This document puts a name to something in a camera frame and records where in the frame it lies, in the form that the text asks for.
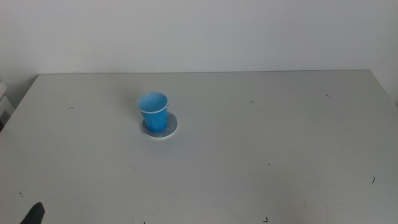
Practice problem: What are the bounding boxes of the blue plastic cup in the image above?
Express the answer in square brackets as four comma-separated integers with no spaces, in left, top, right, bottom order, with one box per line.
[136,91,169,133]

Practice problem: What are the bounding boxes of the grey round cup mat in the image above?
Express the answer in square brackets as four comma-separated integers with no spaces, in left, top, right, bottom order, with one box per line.
[141,112,178,140]

